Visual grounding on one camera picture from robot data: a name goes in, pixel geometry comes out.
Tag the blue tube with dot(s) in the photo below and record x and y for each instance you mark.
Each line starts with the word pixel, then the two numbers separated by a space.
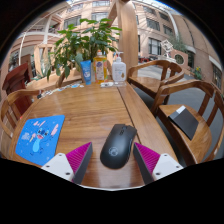
pixel 86 73

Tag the red wooden podium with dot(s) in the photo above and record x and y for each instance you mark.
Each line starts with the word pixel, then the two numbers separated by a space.
pixel 16 80

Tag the wooden armchair with red bag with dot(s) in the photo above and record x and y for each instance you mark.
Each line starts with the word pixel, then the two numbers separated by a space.
pixel 10 100

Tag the black computer mouse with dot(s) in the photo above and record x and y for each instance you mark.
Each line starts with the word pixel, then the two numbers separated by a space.
pixel 117 146

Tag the yellow flower plant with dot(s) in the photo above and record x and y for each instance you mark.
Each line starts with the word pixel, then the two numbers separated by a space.
pixel 198 72

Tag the blue cartoon mouse pad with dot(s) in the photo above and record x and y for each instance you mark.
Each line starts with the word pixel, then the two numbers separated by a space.
pixel 38 138

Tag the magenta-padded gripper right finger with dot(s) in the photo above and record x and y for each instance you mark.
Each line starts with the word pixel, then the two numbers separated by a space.
pixel 165 165

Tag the black notebook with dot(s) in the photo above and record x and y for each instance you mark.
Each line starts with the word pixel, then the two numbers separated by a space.
pixel 185 121

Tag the green potted plant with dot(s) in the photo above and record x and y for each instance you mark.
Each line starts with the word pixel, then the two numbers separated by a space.
pixel 80 41

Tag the wooden chair behind plant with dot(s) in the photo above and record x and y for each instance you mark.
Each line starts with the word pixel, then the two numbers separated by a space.
pixel 63 78

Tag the empty wooden armchair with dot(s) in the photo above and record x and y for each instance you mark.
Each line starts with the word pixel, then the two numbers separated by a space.
pixel 146 83

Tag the wooden armchair with black notebook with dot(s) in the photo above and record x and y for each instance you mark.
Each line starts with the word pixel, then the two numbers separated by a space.
pixel 196 146

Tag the white geometric sculpture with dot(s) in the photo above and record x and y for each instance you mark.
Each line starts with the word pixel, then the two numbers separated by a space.
pixel 166 48

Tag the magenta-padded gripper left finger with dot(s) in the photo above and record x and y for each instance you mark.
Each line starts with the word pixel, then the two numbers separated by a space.
pixel 60 165

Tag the yellow bottle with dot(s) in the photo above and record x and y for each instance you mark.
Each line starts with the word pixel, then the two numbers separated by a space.
pixel 100 70

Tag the small white packet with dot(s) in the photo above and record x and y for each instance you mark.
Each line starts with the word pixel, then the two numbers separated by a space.
pixel 106 85

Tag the white pump bottle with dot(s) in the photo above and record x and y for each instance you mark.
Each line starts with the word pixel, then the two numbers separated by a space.
pixel 119 71

